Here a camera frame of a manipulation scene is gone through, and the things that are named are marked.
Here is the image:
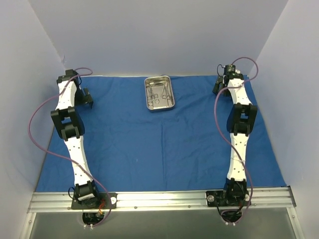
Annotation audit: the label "stainless steel instrument tray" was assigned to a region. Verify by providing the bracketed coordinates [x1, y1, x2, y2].
[144, 75, 175, 112]

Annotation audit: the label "blue surgical drape cloth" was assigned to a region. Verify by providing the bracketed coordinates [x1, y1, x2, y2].
[35, 74, 287, 193]

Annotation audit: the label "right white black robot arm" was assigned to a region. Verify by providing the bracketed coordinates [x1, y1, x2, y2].
[213, 64, 258, 206]

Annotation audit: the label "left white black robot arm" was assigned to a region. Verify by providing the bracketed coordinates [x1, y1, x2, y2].
[50, 69, 101, 209]

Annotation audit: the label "steel forceps right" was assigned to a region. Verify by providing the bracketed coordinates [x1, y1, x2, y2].
[161, 82, 173, 105]

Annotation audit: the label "steel forceps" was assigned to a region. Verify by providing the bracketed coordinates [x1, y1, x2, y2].
[161, 82, 173, 105]
[147, 83, 159, 107]

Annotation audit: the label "steel forceps left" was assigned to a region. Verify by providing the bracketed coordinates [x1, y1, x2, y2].
[147, 83, 159, 107]

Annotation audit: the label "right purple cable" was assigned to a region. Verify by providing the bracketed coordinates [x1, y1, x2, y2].
[214, 57, 260, 223]

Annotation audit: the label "purple cable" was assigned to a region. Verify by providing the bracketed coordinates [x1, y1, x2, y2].
[27, 67, 112, 227]
[214, 57, 260, 223]

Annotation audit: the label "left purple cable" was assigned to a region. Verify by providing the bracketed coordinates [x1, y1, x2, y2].
[27, 67, 112, 227]

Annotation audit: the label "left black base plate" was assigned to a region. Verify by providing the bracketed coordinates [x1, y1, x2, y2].
[71, 192, 118, 210]

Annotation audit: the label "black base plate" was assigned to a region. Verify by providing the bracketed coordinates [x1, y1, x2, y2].
[205, 190, 251, 207]
[71, 192, 118, 210]

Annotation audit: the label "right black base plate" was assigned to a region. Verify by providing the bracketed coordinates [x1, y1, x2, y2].
[205, 190, 251, 207]

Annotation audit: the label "aluminium front rail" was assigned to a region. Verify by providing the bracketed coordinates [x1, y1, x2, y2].
[28, 187, 296, 213]

